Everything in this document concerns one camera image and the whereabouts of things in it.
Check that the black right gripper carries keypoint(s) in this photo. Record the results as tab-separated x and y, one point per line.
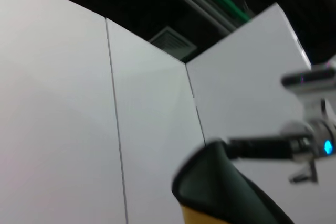
273	146

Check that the white partition panel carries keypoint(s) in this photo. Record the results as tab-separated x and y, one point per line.
52	103
152	116
249	77

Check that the yellow and grey towel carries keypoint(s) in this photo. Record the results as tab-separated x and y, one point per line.
210	182

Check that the square ceiling air vent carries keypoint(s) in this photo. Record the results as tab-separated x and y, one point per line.
172	41

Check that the grey aluminium ceiling rail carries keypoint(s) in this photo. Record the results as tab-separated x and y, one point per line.
194	1

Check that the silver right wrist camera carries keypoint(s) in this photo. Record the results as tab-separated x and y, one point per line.
309	81

